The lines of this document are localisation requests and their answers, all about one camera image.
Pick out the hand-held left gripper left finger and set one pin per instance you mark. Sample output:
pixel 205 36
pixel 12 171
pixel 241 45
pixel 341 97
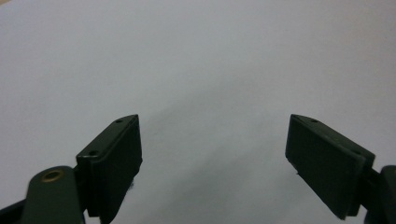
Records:
pixel 109 165

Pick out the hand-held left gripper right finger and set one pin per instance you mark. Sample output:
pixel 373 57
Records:
pixel 327 161

